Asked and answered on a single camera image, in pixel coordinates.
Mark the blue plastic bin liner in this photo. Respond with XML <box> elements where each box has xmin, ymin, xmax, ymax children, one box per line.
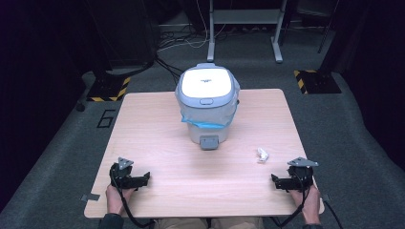
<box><xmin>174</xmin><ymin>83</ymin><xmax>241</xmax><ymax>130</ymax></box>

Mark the person's right leg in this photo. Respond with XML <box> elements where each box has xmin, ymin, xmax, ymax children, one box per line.
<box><xmin>211</xmin><ymin>217</ymin><xmax>266</xmax><ymax>229</ymax></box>

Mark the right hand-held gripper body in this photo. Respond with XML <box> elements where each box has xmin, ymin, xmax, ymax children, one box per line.
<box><xmin>283</xmin><ymin>156</ymin><xmax>320</xmax><ymax>193</ymax></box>

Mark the white grey pedal trash can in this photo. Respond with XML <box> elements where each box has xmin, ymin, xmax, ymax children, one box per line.
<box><xmin>174</xmin><ymin>62</ymin><xmax>241</xmax><ymax>151</ymax></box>

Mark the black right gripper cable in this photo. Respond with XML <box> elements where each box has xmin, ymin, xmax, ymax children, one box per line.
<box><xmin>270</xmin><ymin>165</ymin><xmax>312</xmax><ymax>228</ymax></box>

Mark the black cabinet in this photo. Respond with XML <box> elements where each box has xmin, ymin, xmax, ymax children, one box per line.
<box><xmin>85</xmin><ymin>0</ymin><xmax>161</xmax><ymax>70</ymax></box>

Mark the person's right hand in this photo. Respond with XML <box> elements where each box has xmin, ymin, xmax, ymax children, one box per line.
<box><xmin>287</xmin><ymin>183</ymin><xmax>321</xmax><ymax>225</ymax></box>

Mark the black yellow striped base plate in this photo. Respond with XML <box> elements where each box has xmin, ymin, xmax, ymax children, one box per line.
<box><xmin>292</xmin><ymin>69</ymin><xmax>342</xmax><ymax>95</ymax></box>
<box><xmin>86</xmin><ymin>75</ymin><xmax>132</xmax><ymax>103</ymax></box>

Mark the bundle of floor cables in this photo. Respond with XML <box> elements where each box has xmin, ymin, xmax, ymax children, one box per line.
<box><xmin>156</xmin><ymin>0</ymin><xmax>275</xmax><ymax>53</ymax></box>

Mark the white metal stand frame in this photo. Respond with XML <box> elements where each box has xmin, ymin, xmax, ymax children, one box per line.
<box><xmin>206</xmin><ymin>0</ymin><xmax>288</xmax><ymax>64</ymax></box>

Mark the white paper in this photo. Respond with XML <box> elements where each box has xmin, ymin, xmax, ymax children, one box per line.
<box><xmin>256</xmin><ymin>147</ymin><xmax>270</xmax><ymax>164</ymax></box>

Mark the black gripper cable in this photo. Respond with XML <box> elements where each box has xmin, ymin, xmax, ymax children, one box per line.
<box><xmin>270</xmin><ymin>165</ymin><xmax>312</xmax><ymax>228</ymax></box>
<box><xmin>110</xmin><ymin>166</ymin><xmax>156</xmax><ymax>229</ymax></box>

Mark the black cable at table edge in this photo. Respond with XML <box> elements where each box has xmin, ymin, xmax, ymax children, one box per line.
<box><xmin>323</xmin><ymin>199</ymin><xmax>345</xmax><ymax>229</ymax></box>

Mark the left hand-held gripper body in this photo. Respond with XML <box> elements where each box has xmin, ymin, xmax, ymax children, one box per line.
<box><xmin>109</xmin><ymin>156</ymin><xmax>143</xmax><ymax>191</ymax></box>

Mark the person's left hand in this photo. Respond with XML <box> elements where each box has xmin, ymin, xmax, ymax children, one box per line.
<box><xmin>105</xmin><ymin>183</ymin><xmax>138</xmax><ymax>215</ymax></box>

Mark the thick black floor cable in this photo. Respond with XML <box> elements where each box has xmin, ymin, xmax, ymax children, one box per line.
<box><xmin>155</xmin><ymin>52</ymin><xmax>185</xmax><ymax>86</ymax></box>

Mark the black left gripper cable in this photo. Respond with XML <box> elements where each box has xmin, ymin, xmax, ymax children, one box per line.
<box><xmin>110</xmin><ymin>166</ymin><xmax>156</xmax><ymax>229</ymax></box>

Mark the person's left leg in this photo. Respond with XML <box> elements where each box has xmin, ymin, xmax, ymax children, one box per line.
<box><xmin>154</xmin><ymin>217</ymin><xmax>208</xmax><ymax>229</ymax></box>

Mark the person's leg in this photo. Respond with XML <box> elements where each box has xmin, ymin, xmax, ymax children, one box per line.
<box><xmin>154</xmin><ymin>217</ymin><xmax>208</xmax><ymax>229</ymax></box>
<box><xmin>211</xmin><ymin>217</ymin><xmax>266</xmax><ymax>229</ymax></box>

